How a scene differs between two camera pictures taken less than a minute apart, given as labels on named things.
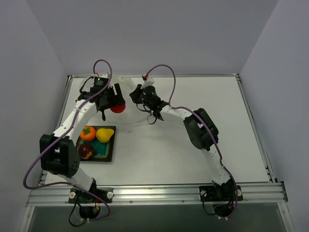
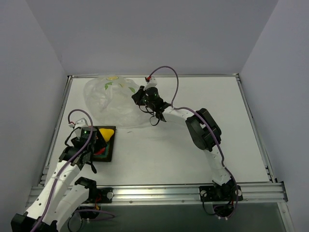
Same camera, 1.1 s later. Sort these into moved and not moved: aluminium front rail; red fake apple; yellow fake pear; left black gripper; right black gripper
Moved: left black gripper; red fake apple
Not moved: yellow fake pear; aluminium front rail; right black gripper
